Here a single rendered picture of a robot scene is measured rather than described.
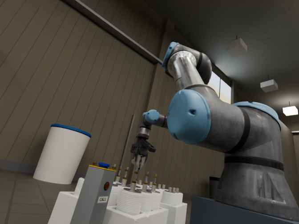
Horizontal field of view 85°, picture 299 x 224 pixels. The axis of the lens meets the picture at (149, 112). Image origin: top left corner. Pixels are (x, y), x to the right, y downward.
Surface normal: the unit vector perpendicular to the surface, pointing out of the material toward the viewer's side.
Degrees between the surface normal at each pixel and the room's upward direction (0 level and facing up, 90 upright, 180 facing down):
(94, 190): 90
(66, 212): 90
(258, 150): 90
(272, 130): 90
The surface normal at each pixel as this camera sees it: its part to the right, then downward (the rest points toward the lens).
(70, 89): 0.60, -0.18
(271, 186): -0.74, -0.39
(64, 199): -0.38, -0.41
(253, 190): -0.37, -0.67
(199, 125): 0.07, 0.22
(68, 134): 0.38, -0.21
